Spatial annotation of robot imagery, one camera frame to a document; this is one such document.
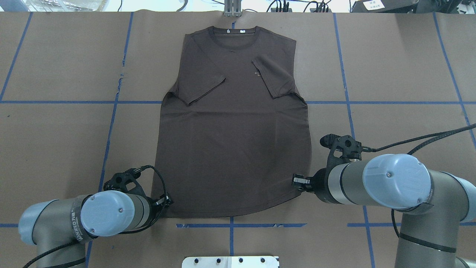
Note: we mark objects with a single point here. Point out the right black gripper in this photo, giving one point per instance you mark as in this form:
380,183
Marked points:
319,181

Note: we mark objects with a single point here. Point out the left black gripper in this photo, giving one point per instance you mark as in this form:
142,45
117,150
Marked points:
153,204

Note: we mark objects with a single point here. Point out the brown t-shirt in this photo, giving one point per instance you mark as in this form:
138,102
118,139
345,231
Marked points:
233,127

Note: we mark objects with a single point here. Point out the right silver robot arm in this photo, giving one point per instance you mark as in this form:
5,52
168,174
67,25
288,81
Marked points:
433,204

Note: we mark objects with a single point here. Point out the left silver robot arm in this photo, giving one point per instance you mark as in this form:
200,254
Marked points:
61,229

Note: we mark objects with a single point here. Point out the far black orange connector box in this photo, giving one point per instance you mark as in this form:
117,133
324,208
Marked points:
279,6

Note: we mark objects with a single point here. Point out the black computer case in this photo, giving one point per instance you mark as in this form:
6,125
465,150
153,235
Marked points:
384,6

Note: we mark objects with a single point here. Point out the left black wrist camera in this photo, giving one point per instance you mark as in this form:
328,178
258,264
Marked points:
126,182

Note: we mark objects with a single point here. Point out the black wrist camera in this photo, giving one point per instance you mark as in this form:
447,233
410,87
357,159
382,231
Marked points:
342,147
126,182

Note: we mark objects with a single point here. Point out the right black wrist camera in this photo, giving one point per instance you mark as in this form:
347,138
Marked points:
342,147

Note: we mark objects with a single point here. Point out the white pedestal column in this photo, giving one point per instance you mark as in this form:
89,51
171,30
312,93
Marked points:
231,262

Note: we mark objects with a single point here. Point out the aluminium frame post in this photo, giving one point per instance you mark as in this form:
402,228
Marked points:
232,8

